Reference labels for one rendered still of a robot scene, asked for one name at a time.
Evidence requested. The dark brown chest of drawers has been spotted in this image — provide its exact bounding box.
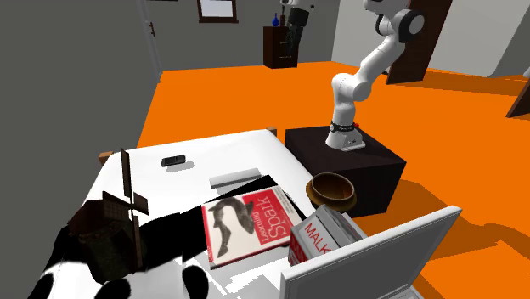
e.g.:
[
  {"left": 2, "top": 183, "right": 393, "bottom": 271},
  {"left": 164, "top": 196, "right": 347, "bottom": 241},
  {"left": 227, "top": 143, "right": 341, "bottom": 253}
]
[{"left": 262, "top": 25, "right": 301, "bottom": 71}]

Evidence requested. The brown wooden door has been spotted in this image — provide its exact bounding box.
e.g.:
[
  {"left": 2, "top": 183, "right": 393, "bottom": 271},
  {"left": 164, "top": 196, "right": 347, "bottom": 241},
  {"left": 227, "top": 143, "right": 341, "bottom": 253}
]
[{"left": 385, "top": 0, "right": 454, "bottom": 87}]

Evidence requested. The brown wooden board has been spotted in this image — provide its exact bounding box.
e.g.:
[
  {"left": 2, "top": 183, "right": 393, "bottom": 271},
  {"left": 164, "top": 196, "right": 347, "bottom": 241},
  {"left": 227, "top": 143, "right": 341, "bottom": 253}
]
[{"left": 505, "top": 76, "right": 530, "bottom": 120}]

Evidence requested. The grey door with handle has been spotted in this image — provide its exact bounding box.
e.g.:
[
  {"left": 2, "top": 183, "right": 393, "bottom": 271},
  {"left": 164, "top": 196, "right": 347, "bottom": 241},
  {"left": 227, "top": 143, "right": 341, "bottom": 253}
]
[{"left": 138, "top": 0, "right": 164, "bottom": 85}]

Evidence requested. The red and white carton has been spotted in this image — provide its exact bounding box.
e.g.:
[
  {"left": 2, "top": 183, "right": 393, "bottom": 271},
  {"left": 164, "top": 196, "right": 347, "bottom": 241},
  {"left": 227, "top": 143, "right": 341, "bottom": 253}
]
[{"left": 288, "top": 203, "right": 369, "bottom": 268}]

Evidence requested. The brown framed wall picture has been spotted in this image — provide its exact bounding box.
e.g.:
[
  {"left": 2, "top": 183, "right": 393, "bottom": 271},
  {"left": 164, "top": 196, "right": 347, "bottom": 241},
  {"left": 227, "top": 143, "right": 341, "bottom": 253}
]
[{"left": 195, "top": 0, "right": 240, "bottom": 24}]

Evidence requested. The dark windmill model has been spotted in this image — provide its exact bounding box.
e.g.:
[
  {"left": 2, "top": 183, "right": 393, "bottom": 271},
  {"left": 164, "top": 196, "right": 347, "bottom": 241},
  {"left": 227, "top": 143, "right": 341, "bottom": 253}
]
[{"left": 66, "top": 147, "right": 150, "bottom": 285}]

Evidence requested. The white laptop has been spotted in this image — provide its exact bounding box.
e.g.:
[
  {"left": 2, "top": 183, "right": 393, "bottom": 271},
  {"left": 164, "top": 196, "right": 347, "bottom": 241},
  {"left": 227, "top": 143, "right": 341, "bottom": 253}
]
[{"left": 279, "top": 205, "right": 464, "bottom": 299}]

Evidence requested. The red and white book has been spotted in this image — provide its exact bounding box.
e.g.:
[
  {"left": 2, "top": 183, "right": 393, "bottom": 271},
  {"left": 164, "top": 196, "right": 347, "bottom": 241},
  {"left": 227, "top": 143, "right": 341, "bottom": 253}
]
[{"left": 200, "top": 185, "right": 307, "bottom": 271}]

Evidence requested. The brown wooden bowl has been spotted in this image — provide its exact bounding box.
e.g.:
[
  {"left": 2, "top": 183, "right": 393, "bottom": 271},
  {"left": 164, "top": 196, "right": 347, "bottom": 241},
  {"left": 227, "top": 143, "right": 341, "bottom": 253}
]
[{"left": 305, "top": 172, "right": 358, "bottom": 213}]

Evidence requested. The small black phone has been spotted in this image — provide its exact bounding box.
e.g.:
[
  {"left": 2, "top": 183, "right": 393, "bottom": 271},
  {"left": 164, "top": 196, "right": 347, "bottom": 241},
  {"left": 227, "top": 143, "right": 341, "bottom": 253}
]
[{"left": 160, "top": 154, "right": 188, "bottom": 168}]

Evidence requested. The dark robot stand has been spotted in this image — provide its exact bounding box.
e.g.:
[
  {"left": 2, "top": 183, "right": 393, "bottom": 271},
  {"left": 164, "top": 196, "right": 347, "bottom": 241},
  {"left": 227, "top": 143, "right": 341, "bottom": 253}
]
[{"left": 284, "top": 125, "right": 408, "bottom": 220}]

